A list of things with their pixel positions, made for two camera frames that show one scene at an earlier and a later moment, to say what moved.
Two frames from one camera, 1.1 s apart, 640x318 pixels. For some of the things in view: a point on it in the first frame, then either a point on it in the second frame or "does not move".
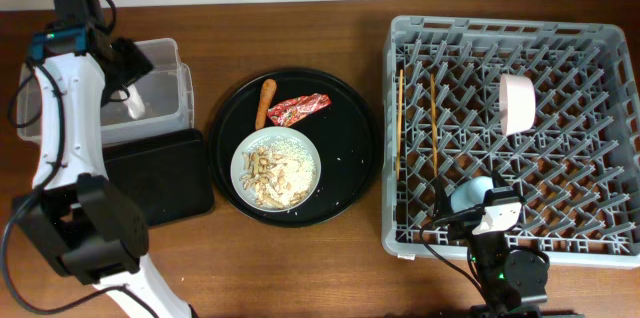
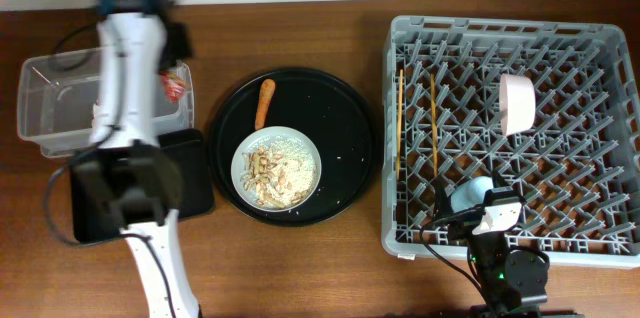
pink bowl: x=517 y=104 does not move
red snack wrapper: x=288 y=112 to x=173 y=85
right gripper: x=463 y=222 does not move
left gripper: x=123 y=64 to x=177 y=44
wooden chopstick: x=433 y=101 does not move
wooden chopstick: x=399 y=123 does not move
